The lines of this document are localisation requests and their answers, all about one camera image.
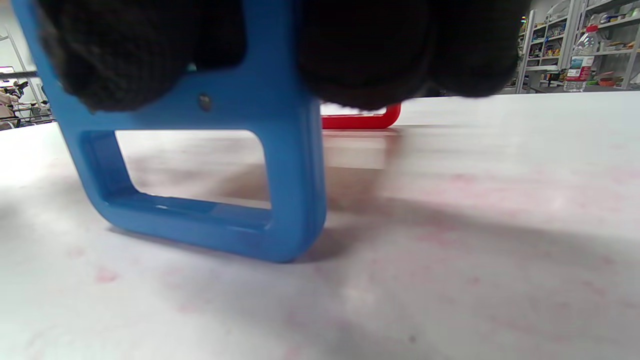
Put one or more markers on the clear plastic water bottle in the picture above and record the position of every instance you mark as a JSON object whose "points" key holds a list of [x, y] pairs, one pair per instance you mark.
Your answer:
{"points": [[581, 67]]}

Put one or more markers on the person's right hand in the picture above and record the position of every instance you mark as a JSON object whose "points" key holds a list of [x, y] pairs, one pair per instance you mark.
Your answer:
{"points": [[370, 50]]}

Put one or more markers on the rainbow wooden hammer bench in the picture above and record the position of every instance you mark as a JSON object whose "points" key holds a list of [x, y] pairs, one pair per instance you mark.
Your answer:
{"points": [[295, 165]]}

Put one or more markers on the metal storage shelf rack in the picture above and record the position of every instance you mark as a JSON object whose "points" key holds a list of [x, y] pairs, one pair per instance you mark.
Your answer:
{"points": [[576, 20]]}

